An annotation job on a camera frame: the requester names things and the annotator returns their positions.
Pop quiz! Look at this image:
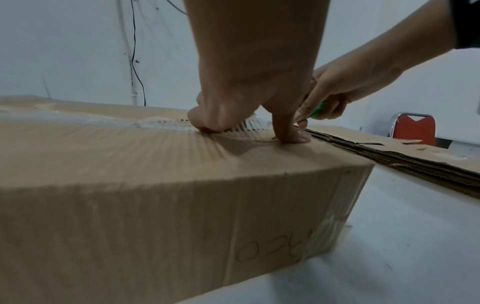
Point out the person's left hand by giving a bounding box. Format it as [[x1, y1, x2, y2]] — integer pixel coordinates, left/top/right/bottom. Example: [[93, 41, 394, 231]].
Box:
[[186, 0, 332, 144]]

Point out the person's right hand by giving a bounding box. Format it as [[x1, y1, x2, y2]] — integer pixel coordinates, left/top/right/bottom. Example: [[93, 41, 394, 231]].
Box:
[[293, 46, 408, 130]]

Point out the green handled knife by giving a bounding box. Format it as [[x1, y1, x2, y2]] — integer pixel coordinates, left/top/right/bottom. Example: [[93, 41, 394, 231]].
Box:
[[309, 102, 329, 120]]

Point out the taped small cardboard box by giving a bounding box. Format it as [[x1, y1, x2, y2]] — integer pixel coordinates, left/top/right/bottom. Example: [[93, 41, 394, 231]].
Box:
[[310, 130, 480, 200]]

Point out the person's right forearm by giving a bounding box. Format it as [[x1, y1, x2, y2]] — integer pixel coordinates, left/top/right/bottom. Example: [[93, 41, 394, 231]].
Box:
[[359, 0, 480, 81]]

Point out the red chair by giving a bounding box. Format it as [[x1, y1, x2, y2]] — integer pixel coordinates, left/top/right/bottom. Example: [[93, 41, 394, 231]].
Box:
[[387, 112, 438, 146]]

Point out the white side desk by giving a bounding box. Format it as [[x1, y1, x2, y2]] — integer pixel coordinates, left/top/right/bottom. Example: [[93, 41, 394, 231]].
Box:
[[434, 135, 480, 155]]

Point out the thin black wall cable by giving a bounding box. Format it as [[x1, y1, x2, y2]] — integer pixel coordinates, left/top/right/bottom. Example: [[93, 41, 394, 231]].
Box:
[[129, 0, 148, 106]]

